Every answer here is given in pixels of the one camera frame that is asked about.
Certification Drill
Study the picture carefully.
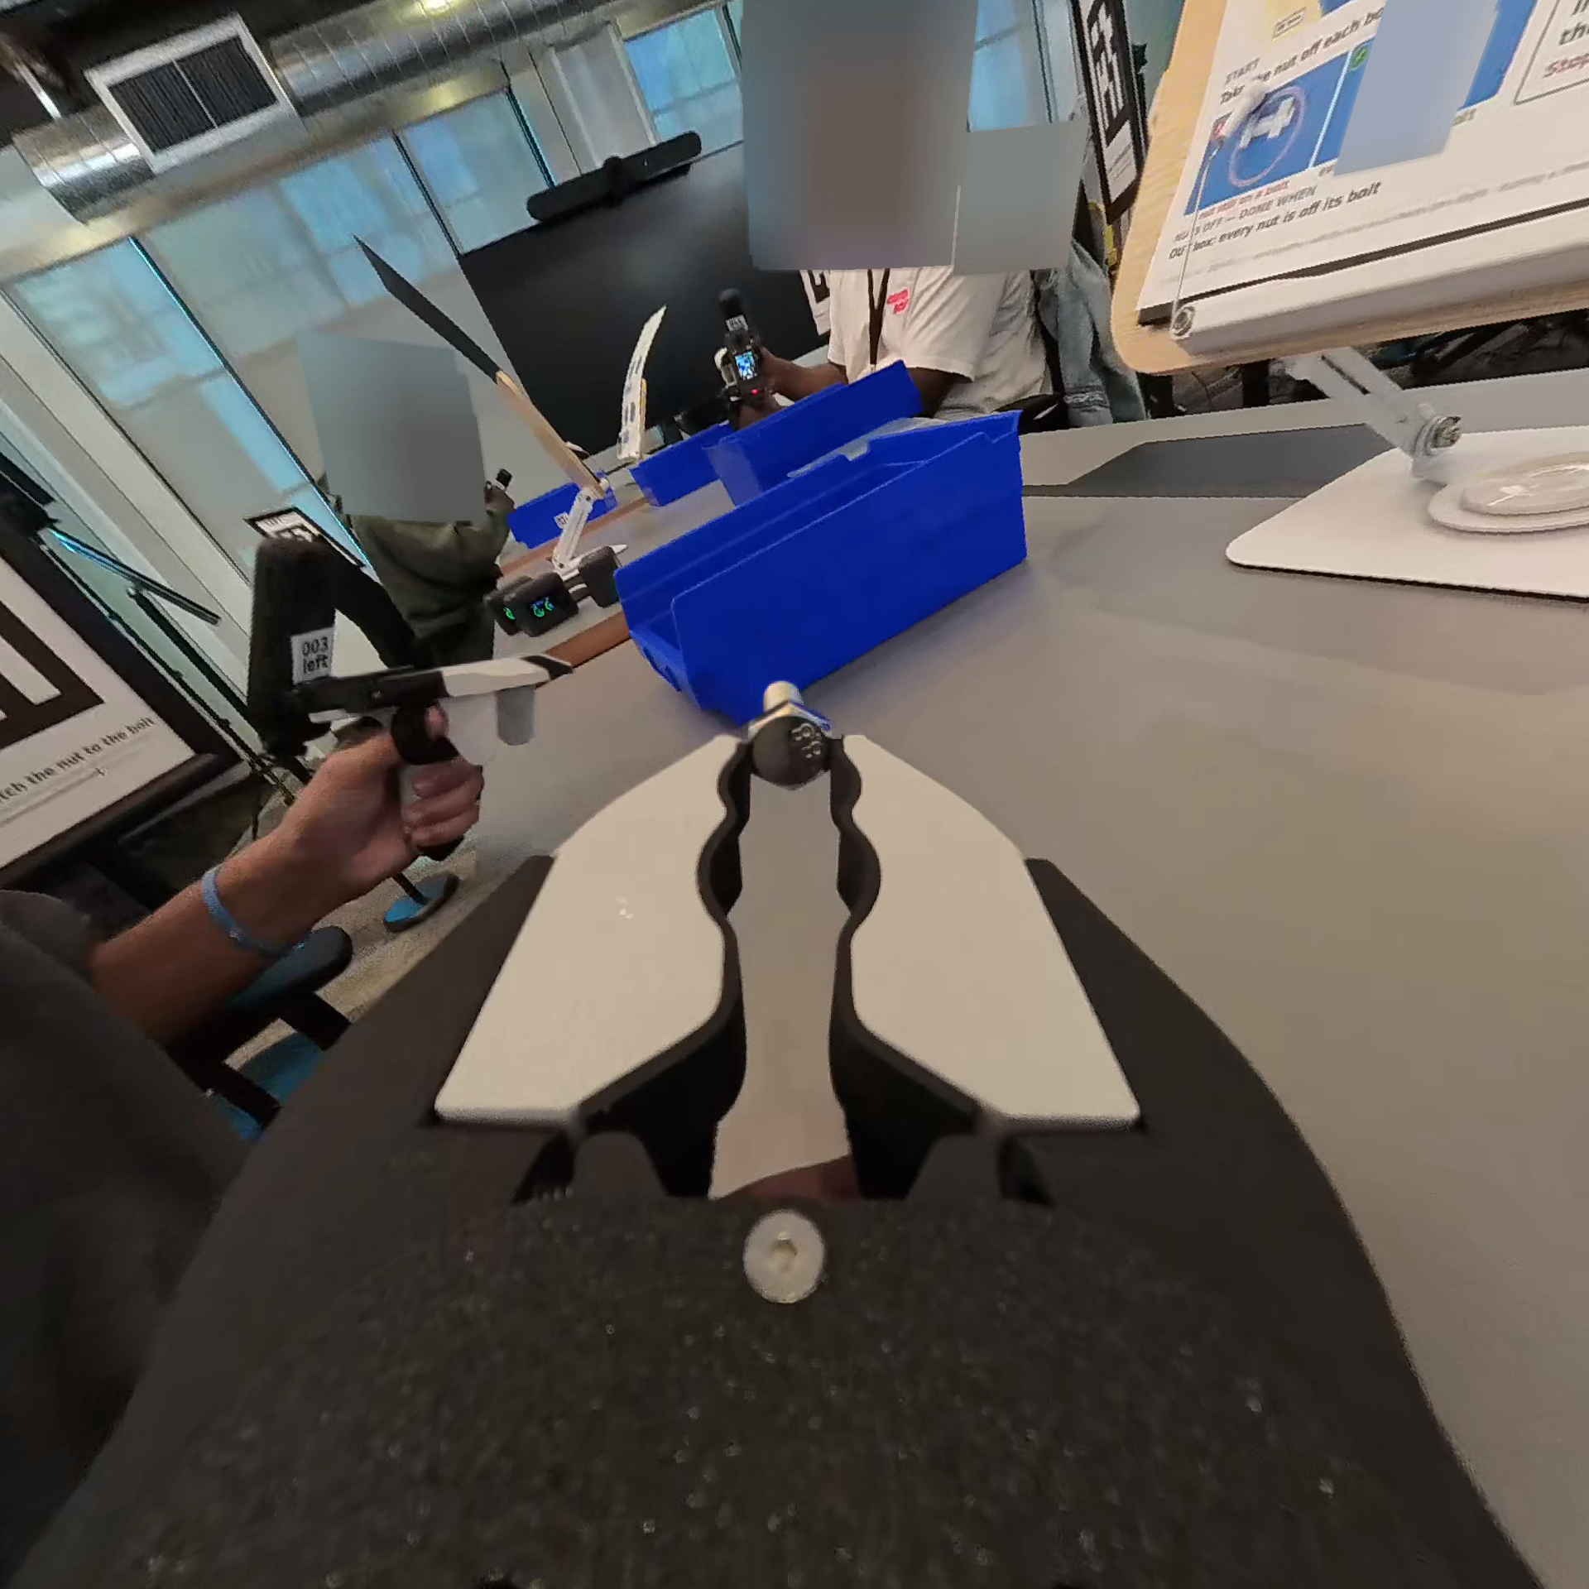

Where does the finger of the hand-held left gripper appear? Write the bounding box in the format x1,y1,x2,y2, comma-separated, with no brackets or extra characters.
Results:
367,652,577,747

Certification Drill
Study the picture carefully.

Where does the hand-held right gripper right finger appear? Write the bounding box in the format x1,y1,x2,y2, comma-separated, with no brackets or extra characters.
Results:
799,735,1143,1173

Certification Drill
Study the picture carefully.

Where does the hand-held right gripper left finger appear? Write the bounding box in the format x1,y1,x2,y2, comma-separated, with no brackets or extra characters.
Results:
435,735,791,1173

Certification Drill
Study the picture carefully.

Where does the person's left forearm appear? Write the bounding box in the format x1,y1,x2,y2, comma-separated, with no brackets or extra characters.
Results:
87,821,324,1045

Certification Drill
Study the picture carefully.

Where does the silver hex nut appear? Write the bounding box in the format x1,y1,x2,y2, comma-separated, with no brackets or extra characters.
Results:
748,714,840,792

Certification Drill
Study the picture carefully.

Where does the denim jacket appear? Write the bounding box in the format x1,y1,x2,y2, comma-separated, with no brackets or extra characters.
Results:
1038,238,1149,428

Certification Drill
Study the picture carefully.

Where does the black white marker board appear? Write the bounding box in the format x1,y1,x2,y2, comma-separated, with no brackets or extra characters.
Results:
0,510,237,883

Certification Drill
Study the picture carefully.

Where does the person's dark shoe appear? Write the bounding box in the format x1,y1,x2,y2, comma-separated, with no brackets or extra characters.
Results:
381,870,462,936

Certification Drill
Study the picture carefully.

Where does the person's left hand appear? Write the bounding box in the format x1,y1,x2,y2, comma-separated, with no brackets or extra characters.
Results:
285,722,486,901

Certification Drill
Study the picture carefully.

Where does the printed instruction sheet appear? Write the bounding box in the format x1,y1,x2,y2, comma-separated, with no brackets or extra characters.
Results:
1143,0,1589,311

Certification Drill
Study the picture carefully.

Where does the grey desk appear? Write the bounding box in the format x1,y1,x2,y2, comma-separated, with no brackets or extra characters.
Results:
447,374,1589,1589

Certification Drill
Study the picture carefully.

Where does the black monitor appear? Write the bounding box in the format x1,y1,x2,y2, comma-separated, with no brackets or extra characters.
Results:
460,150,832,461

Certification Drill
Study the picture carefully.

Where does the blue wristband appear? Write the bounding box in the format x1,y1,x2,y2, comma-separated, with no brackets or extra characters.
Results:
200,866,289,965

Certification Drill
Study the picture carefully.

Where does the blue plastic bin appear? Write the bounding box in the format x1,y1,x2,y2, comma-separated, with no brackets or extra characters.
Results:
509,473,622,549
622,411,1026,728
633,362,925,512

